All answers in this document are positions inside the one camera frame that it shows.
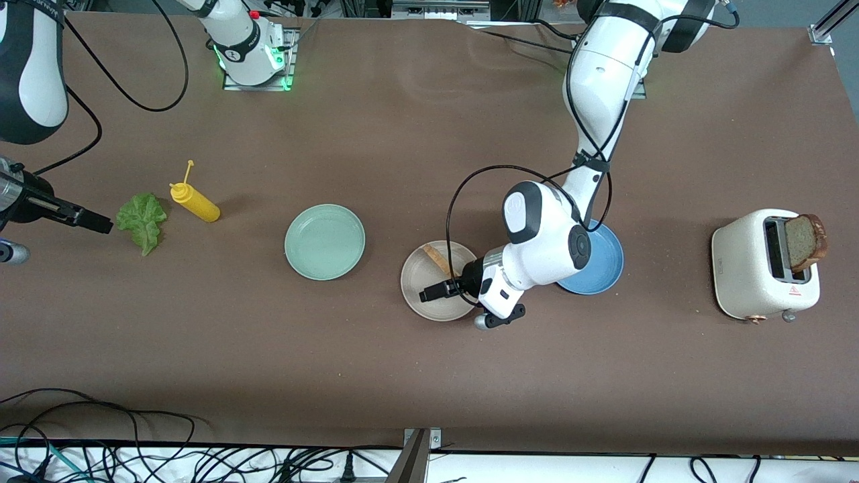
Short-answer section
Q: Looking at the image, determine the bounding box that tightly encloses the brown bread slice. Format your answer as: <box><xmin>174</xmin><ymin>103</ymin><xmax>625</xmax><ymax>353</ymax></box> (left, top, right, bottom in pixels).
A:
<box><xmin>422</xmin><ymin>244</ymin><xmax>452</xmax><ymax>278</ymax></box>
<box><xmin>784</xmin><ymin>213</ymin><xmax>829</xmax><ymax>273</ymax></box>

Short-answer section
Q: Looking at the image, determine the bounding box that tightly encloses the green lettuce leaf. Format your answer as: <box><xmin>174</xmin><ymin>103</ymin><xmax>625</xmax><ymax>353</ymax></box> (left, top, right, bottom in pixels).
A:
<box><xmin>115</xmin><ymin>193</ymin><xmax>168</xmax><ymax>257</ymax></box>

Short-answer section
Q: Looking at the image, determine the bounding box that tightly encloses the yellow squeeze bottle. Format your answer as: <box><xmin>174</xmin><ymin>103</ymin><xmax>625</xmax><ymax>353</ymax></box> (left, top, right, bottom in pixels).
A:
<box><xmin>169</xmin><ymin>160</ymin><xmax>221</xmax><ymax>223</ymax></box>

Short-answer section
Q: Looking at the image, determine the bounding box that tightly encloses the beige plate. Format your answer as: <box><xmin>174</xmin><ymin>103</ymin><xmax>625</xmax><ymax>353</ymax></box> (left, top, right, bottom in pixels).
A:
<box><xmin>401</xmin><ymin>240</ymin><xmax>481</xmax><ymax>323</ymax></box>

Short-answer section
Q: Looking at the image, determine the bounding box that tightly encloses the green plate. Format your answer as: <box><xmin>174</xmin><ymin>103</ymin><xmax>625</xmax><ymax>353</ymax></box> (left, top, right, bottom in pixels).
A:
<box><xmin>284</xmin><ymin>203</ymin><xmax>367</xmax><ymax>282</ymax></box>

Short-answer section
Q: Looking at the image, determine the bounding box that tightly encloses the blue plate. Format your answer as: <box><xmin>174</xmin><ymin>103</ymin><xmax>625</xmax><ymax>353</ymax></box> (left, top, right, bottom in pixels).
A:
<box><xmin>556</xmin><ymin>218</ymin><xmax>625</xmax><ymax>296</ymax></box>

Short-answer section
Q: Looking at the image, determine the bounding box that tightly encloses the white toaster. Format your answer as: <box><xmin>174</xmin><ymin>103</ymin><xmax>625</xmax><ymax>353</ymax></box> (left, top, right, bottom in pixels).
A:
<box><xmin>711</xmin><ymin>208</ymin><xmax>822</xmax><ymax>325</ymax></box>

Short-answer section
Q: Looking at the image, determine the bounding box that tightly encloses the aluminium profile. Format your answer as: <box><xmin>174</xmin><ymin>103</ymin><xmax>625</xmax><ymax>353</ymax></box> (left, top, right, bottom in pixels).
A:
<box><xmin>809</xmin><ymin>0</ymin><xmax>859</xmax><ymax>46</ymax></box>

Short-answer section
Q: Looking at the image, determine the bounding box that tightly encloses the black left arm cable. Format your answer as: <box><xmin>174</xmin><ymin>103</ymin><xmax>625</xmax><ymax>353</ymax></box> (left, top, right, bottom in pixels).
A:
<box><xmin>445</xmin><ymin>0</ymin><xmax>740</xmax><ymax>308</ymax></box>

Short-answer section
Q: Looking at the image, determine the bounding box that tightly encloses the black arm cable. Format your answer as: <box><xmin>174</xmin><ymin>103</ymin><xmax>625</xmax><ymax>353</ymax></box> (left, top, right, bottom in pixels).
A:
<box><xmin>27</xmin><ymin>0</ymin><xmax>190</xmax><ymax>178</ymax></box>
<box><xmin>445</xmin><ymin>0</ymin><xmax>740</xmax><ymax>308</ymax></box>

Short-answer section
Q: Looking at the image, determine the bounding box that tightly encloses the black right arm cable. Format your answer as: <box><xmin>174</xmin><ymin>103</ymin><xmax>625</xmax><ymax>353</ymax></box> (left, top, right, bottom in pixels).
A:
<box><xmin>27</xmin><ymin>0</ymin><xmax>190</xmax><ymax>178</ymax></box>

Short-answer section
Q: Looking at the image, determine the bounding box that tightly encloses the metal table bracket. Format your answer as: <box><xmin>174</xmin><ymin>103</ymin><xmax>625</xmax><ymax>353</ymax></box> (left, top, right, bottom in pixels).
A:
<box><xmin>384</xmin><ymin>427</ymin><xmax>444</xmax><ymax>483</ymax></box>

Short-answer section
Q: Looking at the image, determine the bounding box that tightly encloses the black looping cable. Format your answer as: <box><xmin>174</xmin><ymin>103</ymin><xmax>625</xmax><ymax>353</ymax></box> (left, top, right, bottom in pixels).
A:
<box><xmin>0</xmin><ymin>388</ymin><xmax>199</xmax><ymax>447</ymax></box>

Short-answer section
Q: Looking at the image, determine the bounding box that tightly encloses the teal cable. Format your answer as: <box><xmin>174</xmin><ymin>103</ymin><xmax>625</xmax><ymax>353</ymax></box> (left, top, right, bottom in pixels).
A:
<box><xmin>0</xmin><ymin>436</ymin><xmax>91</xmax><ymax>483</ymax></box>

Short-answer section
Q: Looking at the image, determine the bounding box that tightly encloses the black base cable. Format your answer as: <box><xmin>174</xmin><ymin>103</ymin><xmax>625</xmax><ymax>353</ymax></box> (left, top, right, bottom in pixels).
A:
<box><xmin>463</xmin><ymin>19</ymin><xmax>585</xmax><ymax>56</ymax></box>

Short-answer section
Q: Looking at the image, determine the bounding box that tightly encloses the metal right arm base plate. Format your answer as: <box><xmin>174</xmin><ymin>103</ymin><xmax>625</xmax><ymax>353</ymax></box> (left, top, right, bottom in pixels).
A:
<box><xmin>221</xmin><ymin>28</ymin><xmax>299</xmax><ymax>92</ymax></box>

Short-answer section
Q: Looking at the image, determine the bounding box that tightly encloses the metal background frame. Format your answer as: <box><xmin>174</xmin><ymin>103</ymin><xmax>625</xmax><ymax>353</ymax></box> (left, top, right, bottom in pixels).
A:
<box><xmin>339</xmin><ymin>0</ymin><xmax>541</xmax><ymax>22</ymax></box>

